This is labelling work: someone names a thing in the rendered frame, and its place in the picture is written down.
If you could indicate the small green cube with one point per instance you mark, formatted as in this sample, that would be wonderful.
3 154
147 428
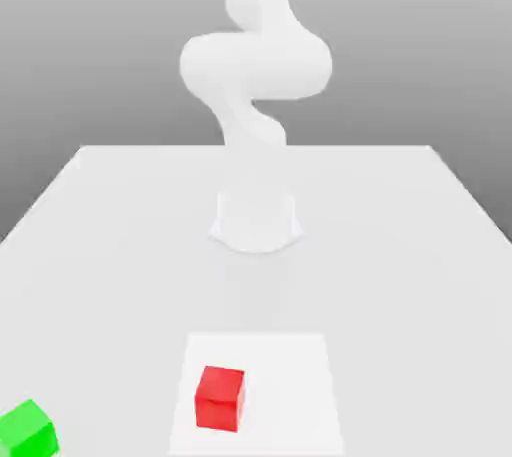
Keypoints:
28 431

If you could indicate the small red cube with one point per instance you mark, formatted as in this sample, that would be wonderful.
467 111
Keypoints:
219 399

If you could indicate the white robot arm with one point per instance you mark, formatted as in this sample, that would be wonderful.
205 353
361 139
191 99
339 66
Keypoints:
256 65

